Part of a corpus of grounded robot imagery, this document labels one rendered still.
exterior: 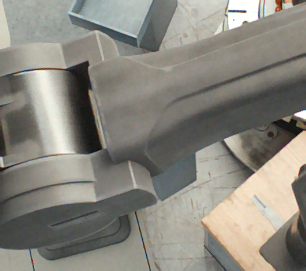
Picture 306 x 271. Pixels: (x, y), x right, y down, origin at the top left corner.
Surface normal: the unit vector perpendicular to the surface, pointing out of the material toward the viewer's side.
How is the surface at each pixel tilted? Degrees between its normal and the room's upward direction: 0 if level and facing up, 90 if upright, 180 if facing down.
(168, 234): 0
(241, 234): 0
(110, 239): 34
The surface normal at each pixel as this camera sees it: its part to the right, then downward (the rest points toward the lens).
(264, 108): 0.22, 0.86
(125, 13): -0.05, -0.28
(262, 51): -0.28, -0.33
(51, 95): 0.38, -0.47
